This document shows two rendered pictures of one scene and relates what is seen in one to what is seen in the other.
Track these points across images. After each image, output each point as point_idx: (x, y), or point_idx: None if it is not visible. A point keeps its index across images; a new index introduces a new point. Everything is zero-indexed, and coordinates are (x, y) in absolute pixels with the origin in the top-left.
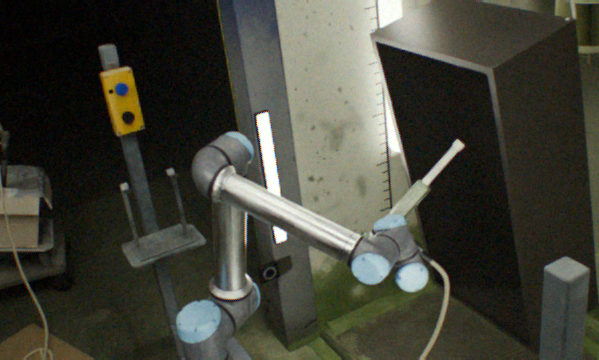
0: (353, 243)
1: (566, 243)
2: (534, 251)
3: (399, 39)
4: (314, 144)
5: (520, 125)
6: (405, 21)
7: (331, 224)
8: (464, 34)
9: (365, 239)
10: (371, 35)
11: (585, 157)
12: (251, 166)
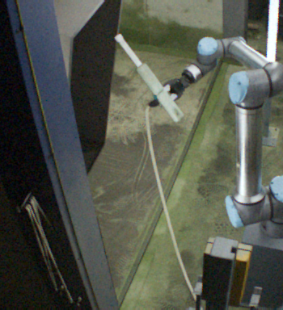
0: (241, 41)
1: (75, 82)
2: (102, 81)
3: (84, 15)
4: None
5: (107, 6)
6: None
7: (242, 45)
8: None
9: (233, 40)
10: (72, 36)
11: None
12: (99, 283)
